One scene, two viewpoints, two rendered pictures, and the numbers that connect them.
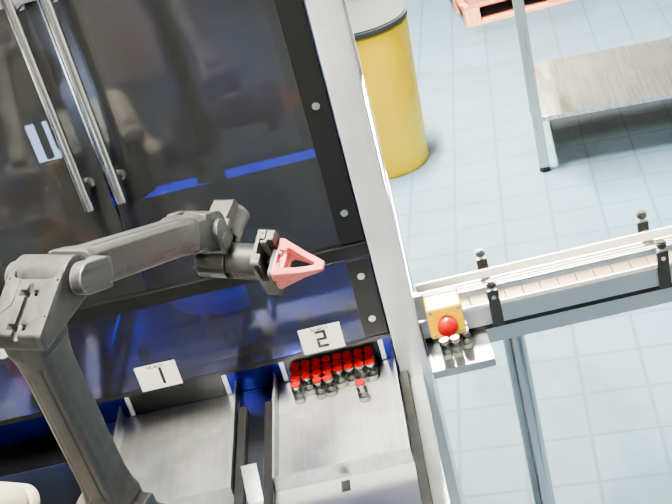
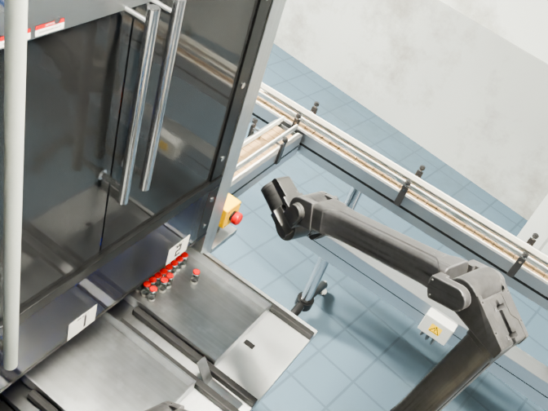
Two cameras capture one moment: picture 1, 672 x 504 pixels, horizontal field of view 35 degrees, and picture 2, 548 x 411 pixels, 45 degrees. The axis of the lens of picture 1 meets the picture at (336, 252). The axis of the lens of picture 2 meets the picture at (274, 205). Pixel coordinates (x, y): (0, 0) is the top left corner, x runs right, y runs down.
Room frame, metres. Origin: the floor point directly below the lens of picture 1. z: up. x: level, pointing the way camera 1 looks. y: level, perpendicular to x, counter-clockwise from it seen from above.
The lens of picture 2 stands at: (1.27, 1.19, 2.29)
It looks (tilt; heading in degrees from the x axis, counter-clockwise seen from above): 40 degrees down; 286
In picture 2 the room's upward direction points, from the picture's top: 20 degrees clockwise
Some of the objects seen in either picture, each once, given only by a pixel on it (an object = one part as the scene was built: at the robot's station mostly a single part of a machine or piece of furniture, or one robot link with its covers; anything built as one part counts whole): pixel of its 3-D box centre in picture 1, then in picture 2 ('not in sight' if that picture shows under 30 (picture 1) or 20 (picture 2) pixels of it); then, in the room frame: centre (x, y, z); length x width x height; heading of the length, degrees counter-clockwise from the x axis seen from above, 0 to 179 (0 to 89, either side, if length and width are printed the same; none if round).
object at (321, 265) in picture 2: not in sight; (329, 249); (1.58, -0.87, 0.46); 0.09 x 0.09 x 0.77; 85
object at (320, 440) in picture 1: (338, 413); (195, 298); (1.71, 0.08, 0.90); 0.34 x 0.26 x 0.04; 175
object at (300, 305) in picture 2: not in sight; (301, 307); (1.58, -0.87, 0.07); 0.50 x 0.08 x 0.14; 85
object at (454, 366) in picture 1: (459, 349); (206, 228); (1.85, -0.20, 0.87); 0.14 x 0.13 x 0.02; 175
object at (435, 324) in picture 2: not in sight; (437, 326); (1.05, -0.76, 0.50); 0.12 x 0.05 x 0.09; 175
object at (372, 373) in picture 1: (334, 378); (165, 274); (1.82, 0.07, 0.91); 0.18 x 0.02 x 0.05; 85
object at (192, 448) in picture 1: (173, 450); (105, 376); (1.74, 0.42, 0.90); 0.34 x 0.26 x 0.04; 175
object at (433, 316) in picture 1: (444, 313); (223, 209); (1.81, -0.18, 1.00); 0.08 x 0.07 x 0.07; 175
